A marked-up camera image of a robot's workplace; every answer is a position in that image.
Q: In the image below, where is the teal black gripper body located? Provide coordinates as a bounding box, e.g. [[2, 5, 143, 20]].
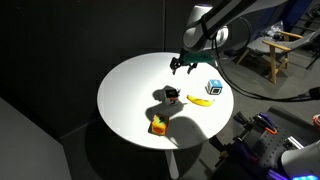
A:
[[170, 52, 213, 69]]

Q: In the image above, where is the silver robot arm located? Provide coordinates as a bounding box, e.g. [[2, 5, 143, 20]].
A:
[[170, 0, 287, 73]]

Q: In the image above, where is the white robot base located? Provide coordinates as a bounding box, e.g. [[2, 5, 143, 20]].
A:
[[281, 141, 320, 180]]

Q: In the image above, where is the blue cube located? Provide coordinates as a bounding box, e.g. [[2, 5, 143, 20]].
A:
[[206, 79, 223, 95]]

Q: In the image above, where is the orange cube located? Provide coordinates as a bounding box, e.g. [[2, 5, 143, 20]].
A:
[[150, 114, 169, 136]]

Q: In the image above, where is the yellow banana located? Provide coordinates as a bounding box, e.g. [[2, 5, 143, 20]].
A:
[[187, 95, 214, 107]]

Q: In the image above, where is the white round table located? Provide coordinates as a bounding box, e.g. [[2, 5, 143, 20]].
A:
[[97, 52, 234, 179]]

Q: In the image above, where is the wooden chair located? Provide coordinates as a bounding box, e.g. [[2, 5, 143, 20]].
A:
[[237, 30, 320, 84]]

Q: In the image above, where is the purple orange clamp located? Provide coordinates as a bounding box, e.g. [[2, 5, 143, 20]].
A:
[[257, 112, 277, 135]]

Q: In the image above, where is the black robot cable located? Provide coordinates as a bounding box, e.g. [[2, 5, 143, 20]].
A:
[[213, 16, 320, 103]]

